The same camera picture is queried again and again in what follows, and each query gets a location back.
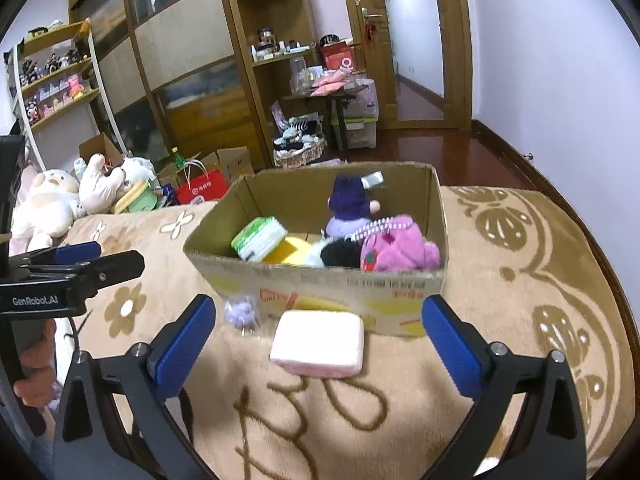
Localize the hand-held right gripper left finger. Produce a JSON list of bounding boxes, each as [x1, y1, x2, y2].
[[52, 293, 217, 480]]

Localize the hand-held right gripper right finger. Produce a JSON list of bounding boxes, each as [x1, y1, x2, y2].
[[421, 294, 587, 480]]

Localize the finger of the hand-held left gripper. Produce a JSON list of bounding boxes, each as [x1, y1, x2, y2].
[[29, 250, 146, 292], [10, 241, 103, 269]]

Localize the pink bear plush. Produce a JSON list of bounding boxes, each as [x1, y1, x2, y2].
[[352, 214, 442, 272]]

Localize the green tissue packet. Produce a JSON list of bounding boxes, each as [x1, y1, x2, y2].
[[230, 216, 289, 263]]

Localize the pink white cake plush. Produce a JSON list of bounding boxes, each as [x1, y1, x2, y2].
[[269, 310, 366, 380]]

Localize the yellow round plush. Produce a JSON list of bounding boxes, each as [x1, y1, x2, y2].
[[262, 236, 313, 266]]

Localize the black fuzzy plush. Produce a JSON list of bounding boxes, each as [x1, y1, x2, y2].
[[320, 237, 364, 269]]

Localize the white fluffy plush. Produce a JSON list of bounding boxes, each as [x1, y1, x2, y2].
[[302, 242, 327, 267]]

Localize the purple haired plush doll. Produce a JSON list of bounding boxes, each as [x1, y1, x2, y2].
[[324, 174, 382, 239]]

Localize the person's left hand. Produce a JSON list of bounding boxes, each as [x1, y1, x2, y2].
[[20, 319, 59, 409]]

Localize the cream cat plush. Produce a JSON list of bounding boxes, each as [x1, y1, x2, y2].
[[10, 169, 82, 252]]

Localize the brown floral blanket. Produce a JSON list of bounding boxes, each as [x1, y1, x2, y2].
[[0, 185, 637, 480]]

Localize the green yellow plush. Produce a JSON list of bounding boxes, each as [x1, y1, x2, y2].
[[112, 180, 159, 214]]

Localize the white plush doll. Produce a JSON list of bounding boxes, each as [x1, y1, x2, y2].
[[74, 154, 152, 214]]

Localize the brown cardboard box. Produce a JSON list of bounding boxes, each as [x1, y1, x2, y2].
[[78, 133, 126, 169], [215, 146, 255, 187]]

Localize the red paper bag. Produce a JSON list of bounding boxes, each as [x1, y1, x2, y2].
[[176, 160, 232, 207]]

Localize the yellow display shelf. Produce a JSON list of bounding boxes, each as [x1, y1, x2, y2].
[[7, 20, 127, 162]]

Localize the rows of small figurines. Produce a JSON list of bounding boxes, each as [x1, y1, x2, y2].
[[20, 50, 94, 122]]

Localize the wicker basket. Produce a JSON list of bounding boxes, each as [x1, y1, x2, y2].
[[272, 139, 327, 169]]

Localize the pile of striped socks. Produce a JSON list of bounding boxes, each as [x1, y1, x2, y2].
[[276, 116, 324, 150]]

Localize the wooden wardrobe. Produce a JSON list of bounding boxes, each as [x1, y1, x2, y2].
[[69, 0, 322, 177]]

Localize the clear storage bin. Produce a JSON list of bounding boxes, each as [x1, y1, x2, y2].
[[330, 115, 379, 150]]

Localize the clear plastic jar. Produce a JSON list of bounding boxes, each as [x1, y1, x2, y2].
[[289, 56, 309, 94]]

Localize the small black table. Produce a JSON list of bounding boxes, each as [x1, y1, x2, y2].
[[281, 85, 369, 152]]

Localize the pink packets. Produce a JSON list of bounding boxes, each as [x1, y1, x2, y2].
[[309, 70, 349, 98]]

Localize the red box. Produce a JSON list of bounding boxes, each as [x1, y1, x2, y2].
[[319, 42, 359, 74]]

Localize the wooden door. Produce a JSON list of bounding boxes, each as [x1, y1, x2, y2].
[[339, 0, 474, 132]]

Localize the small lavender plush keychain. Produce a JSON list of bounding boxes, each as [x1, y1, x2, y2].
[[222, 296, 261, 335]]

